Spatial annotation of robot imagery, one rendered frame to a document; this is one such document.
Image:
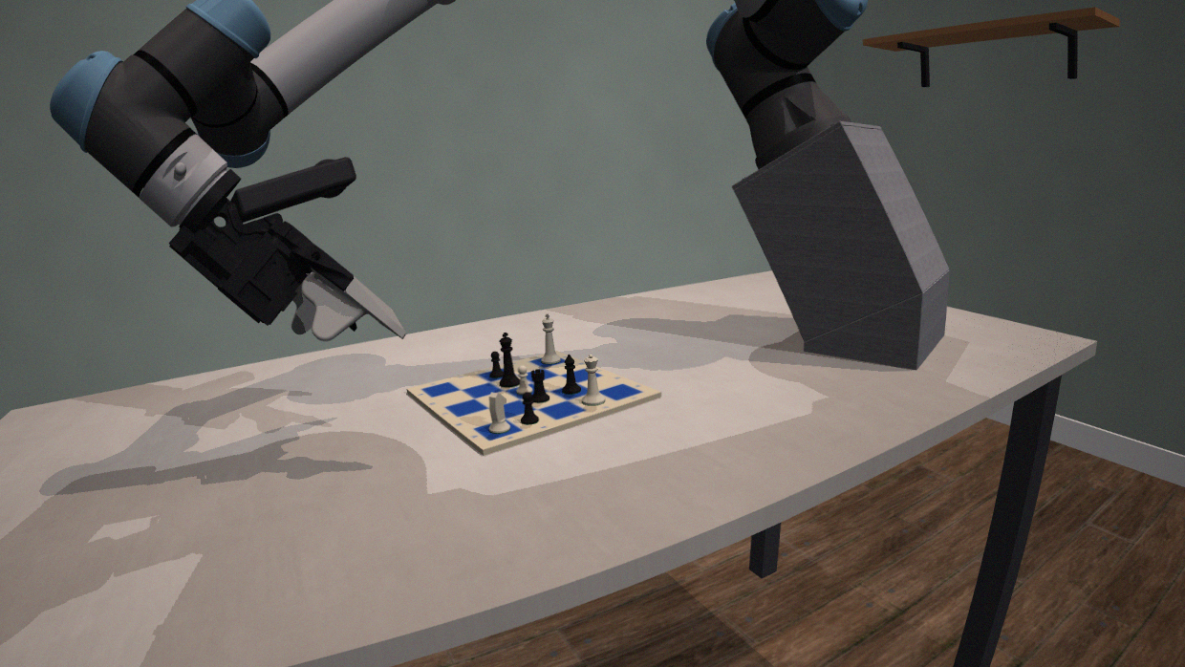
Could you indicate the white pawn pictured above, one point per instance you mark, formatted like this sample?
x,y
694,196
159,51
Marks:
x,y
524,387

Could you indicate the white chess king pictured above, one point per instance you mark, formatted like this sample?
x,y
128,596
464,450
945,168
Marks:
x,y
550,356

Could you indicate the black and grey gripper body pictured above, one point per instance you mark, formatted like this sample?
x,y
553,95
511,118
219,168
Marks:
x,y
275,273

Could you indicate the blue and cream chessboard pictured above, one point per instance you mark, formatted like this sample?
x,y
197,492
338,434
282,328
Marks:
x,y
462,402

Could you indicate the white queen chess piece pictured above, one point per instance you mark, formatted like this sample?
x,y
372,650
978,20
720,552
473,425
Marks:
x,y
593,397

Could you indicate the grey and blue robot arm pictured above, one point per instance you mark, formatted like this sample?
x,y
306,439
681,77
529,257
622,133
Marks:
x,y
131,115

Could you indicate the white knight chess piece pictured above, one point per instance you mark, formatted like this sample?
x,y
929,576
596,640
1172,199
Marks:
x,y
497,413

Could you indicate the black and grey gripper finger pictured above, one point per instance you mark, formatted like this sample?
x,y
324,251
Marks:
x,y
304,314
337,309

